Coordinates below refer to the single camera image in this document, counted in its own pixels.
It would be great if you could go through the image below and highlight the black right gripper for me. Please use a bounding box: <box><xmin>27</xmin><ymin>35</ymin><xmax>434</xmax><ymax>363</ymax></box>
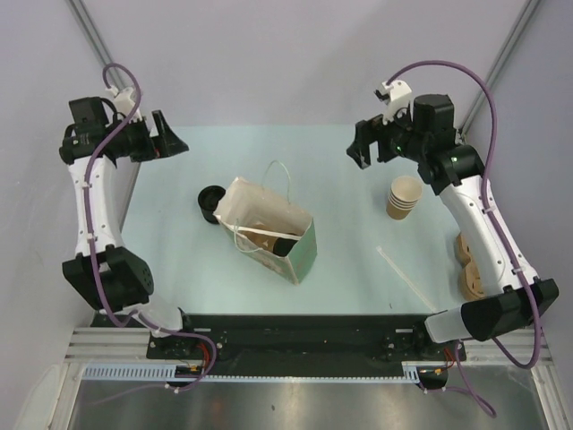
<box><xmin>346</xmin><ymin>100</ymin><xmax>427</xmax><ymax>169</ymax></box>

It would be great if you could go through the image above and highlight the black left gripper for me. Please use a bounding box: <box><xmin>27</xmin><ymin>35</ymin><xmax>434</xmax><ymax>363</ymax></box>
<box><xmin>110</xmin><ymin>111</ymin><xmax>187</xmax><ymax>163</ymax></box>

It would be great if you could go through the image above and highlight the white straw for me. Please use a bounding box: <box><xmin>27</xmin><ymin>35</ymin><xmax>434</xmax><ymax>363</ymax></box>
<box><xmin>376</xmin><ymin>245</ymin><xmax>437</xmax><ymax>313</ymax></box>

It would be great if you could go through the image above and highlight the green patterned paper gift bag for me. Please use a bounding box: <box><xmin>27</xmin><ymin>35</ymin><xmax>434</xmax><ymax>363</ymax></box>
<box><xmin>214</xmin><ymin>159</ymin><xmax>318</xmax><ymax>285</ymax></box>

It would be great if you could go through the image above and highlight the black plastic cup lid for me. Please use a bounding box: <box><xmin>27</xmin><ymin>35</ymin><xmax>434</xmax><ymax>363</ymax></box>
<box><xmin>272</xmin><ymin>237</ymin><xmax>298</xmax><ymax>257</ymax></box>

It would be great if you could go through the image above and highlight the single brown cardboard cup carrier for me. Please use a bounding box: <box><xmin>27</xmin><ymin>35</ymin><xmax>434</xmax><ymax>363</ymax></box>
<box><xmin>244</xmin><ymin>231</ymin><xmax>278</xmax><ymax>253</ymax></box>

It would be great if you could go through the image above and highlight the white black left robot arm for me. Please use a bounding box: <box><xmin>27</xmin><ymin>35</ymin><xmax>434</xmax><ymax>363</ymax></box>
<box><xmin>59</xmin><ymin>87</ymin><xmax>198</xmax><ymax>358</ymax></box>

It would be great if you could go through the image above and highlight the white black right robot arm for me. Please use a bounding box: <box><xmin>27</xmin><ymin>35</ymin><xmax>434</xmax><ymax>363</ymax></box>
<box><xmin>346</xmin><ymin>94</ymin><xmax>559</xmax><ymax>359</ymax></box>

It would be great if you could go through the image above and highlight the stack of brown paper cups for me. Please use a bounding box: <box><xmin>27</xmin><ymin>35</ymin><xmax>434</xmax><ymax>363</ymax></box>
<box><xmin>386</xmin><ymin>176</ymin><xmax>423</xmax><ymax>220</ymax></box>

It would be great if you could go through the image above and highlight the stack of black cup lids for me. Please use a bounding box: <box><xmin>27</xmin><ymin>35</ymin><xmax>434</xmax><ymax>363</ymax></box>
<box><xmin>198</xmin><ymin>185</ymin><xmax>226</xmax><ymax>225</ymax></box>

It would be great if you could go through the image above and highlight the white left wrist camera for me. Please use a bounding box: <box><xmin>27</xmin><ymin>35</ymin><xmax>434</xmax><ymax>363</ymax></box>
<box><xmin>106</xmin><ymin>85</ymin><xmax>138</xmax><ymax>116</ymax></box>

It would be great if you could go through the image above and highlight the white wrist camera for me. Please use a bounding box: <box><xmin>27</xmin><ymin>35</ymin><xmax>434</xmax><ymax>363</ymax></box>
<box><xmin>374</xmin><ymin>80</ymin><xmax>412</xmax><ymax>125</ymax></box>
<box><xmin>106</xmin><ymin>85</ymin><xmax>138</xmax><ymax>116</ymax></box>

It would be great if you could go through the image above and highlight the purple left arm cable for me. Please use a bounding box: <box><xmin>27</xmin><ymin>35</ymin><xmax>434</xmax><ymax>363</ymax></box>
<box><xmin>82</xmin><ymin>62</ymin><xmax>218</xmax><ymax>407</ymax></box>

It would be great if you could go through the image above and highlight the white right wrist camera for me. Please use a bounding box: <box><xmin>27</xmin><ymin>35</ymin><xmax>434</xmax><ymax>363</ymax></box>
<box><xmin>374</xmin><ymin>80</ymin><xmax>412</xmax><ymax>125</ymax></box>

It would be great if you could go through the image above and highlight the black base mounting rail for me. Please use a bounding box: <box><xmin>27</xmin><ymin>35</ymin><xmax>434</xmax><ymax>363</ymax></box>
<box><xmin>146</xmin><ymin>314</ymin><xmax>466</xmax><ymax>376</ymax></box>

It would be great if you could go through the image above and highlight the white slotted cable duct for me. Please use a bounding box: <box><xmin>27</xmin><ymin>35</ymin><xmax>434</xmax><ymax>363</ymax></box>
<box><xmin>82</xmin><ymin>363</ymin><xmax>420</xmax><ymax>384</ymax></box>

